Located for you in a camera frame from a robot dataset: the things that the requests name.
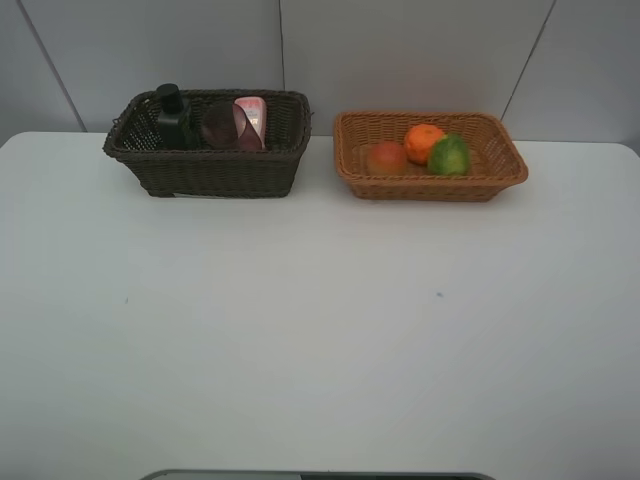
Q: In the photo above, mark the round red-orange bun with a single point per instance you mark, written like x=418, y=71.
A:
x=387, y=159

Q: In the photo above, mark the orange mandarin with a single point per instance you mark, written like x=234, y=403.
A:
x=419, y=142

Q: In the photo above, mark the translucent pink plastic cup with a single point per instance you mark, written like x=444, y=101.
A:
x=226, y=126

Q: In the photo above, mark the pink squeeze tube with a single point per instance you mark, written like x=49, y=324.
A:
x=255, y=109

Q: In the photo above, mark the green avocado-like fruit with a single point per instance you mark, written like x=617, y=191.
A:
x=450, y=156

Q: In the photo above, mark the dark green pump bottle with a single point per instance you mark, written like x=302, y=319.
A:
x=175, y=121

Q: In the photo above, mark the dark brown wicker basket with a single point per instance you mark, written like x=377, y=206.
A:
x=216, y=166

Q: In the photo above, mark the light brown wicker basket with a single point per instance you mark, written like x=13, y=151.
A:
x=495, y=166

